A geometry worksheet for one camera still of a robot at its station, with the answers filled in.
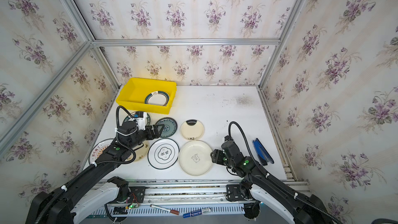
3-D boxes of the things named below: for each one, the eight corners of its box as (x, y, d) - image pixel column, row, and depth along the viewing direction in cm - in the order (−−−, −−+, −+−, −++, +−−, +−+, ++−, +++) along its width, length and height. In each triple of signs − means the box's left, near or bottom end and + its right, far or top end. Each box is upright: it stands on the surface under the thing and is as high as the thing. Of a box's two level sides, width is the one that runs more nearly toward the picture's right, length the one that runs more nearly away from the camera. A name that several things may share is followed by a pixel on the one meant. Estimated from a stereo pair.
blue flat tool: (263, 167, 84) (265, 165, 81) (248, 143, 93) (250, 140, 90) (271, 164, 85) (274, 161, 82) (256, 140, 94) (258, 137, 91)
